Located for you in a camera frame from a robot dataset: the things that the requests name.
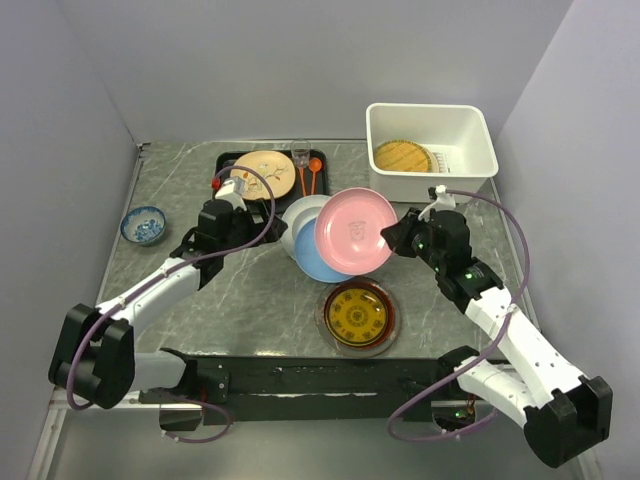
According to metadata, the yellow patterned plate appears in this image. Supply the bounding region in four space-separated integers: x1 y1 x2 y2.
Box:
325 288 389 348

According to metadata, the white scalloped plate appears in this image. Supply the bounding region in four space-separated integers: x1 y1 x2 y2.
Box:
281 194 330 260

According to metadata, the white plastic bin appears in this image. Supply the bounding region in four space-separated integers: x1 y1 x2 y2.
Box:
366 103 499 203

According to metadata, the orange plastic spoon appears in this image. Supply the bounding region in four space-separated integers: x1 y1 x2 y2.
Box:
309 157 323 195

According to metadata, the light blue plate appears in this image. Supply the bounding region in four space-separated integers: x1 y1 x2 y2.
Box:
294 218 351 284

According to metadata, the black serving tray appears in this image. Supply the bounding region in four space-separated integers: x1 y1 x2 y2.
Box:
214 150 331 217

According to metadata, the clear drinking glass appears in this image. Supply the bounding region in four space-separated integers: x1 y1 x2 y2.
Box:
290 139 311 168

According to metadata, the clear glass plate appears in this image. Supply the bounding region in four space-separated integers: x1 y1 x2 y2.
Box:
314 276 401 359

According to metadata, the woven bamboo plate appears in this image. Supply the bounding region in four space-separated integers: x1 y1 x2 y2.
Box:
374 140 435 173

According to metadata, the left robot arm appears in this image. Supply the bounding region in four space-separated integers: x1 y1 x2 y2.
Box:
48 199 287 410

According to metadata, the cream green leaf plate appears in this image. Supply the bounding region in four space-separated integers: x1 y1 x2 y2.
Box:
426 149 441 174

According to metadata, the blue white porcelain bowl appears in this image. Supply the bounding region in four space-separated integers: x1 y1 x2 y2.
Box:
120 206 167 246

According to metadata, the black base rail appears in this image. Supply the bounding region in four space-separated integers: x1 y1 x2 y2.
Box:
140 347 473 422

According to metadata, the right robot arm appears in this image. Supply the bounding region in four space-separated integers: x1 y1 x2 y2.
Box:
381 208 613 468

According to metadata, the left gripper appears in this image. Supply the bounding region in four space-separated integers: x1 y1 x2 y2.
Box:
219 198 287 254

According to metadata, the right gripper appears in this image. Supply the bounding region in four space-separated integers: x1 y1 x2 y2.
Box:
382 207 446 272

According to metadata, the pink plate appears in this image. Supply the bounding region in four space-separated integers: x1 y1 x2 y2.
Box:
314 187 398 276

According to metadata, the beige bird-pattern plate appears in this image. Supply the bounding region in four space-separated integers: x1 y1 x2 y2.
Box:
230 151 296 201

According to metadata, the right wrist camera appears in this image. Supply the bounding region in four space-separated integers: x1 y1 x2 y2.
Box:
418 185 456 221

